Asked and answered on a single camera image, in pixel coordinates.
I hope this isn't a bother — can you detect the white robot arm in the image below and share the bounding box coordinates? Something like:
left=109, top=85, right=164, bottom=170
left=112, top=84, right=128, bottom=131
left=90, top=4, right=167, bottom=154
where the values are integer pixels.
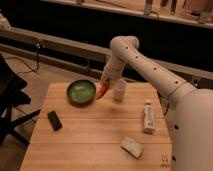
left=101, top=36, right=213, bottom=171

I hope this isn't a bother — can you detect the green ceramic bowl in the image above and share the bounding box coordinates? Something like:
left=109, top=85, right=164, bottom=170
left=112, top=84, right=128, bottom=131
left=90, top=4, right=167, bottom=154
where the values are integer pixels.
left=67, top=80, right=96, bottom=105

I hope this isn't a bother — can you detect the white tube with cap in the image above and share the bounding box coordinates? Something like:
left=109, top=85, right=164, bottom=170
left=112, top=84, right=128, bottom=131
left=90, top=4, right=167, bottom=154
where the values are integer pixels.
left=143, top=100, right=155, bottom=134

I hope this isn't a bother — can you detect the black rectangular remote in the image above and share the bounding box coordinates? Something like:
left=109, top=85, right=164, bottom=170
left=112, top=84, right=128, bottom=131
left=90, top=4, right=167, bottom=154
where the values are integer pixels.
left=47, top=111, right=62, bottom=131

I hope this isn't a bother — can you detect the white sponge block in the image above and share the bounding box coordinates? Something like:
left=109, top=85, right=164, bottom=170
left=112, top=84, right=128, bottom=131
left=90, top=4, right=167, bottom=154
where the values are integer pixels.
left=120, top=136, right=143, bottom=159

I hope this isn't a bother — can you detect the black office chair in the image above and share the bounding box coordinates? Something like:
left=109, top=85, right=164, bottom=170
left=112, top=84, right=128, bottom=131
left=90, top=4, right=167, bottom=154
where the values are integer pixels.
left=0, top=54, right=40, bottom=146

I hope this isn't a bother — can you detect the black floor cable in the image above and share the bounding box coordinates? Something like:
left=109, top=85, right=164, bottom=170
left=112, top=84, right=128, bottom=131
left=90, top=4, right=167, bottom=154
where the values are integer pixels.
left=3, top=49, right=41, bottom=76

